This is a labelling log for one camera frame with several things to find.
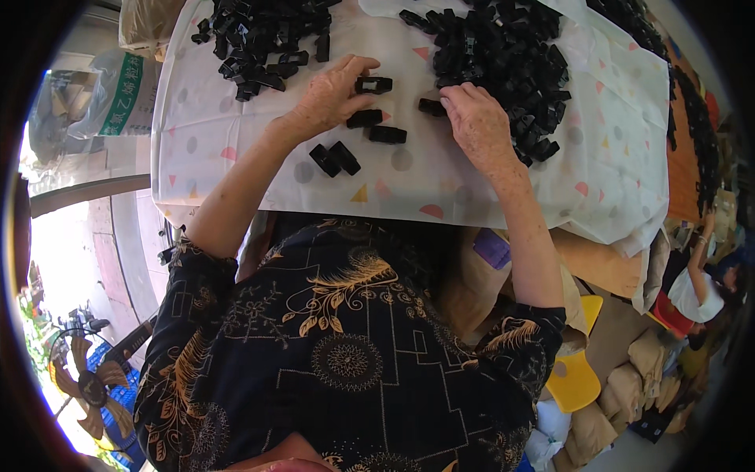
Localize orange table board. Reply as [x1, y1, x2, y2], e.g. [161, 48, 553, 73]
[665, 35, 722, 225]

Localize red plastic stool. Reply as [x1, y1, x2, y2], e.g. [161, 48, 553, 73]
[650, 289, 698, 338]

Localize blue plastic crate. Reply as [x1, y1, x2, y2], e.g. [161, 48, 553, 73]
[87, 341, 147, 470]

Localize beige sack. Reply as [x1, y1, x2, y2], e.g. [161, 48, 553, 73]
[117, 0, 188, 62]

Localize clear plastic bag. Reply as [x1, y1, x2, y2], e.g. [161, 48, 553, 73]
[27, 70, 90, 167]

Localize large brown paper sack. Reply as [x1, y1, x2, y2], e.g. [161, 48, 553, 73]
[435, 226, 591, 358]

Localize white sack with green print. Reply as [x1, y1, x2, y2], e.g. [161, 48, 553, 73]
[66, 50, 164, 140]

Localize brown bladed floor fan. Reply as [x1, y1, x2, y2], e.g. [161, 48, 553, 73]
[46, 328, 138, 456]

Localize white plastic bags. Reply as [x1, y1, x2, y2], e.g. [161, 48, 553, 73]
[524, 399, 574, 472]

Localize person's left hand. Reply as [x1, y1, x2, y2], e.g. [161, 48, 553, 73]
[289, 54, 382, 142]

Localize yellow plastic chair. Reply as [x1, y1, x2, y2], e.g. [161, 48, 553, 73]
[544, 294, 605, 415]

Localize large heap of black clips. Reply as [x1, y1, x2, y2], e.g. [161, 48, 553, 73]
[399, 0, 573, 169]

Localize long row of black clips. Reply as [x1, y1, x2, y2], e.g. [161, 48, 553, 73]
[586, 0, 722, 220]

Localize white patterned table cloth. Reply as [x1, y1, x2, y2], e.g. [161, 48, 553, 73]
[150, 0, 671, 250]

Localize heap of brown paper sacks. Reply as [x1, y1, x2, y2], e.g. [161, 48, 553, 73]
[553, 327, 700, 472]

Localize black plastic clip with opening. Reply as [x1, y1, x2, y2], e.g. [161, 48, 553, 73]
[354, 76, 394, 96]

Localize person's body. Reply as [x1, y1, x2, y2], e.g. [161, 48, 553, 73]
[133, 217, 568, 472]

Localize pile of black clip parts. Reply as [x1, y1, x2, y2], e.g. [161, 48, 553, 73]
[190, 0, 344, 103]

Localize person's right hand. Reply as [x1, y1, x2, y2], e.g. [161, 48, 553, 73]
[439, 82, 521, 177]

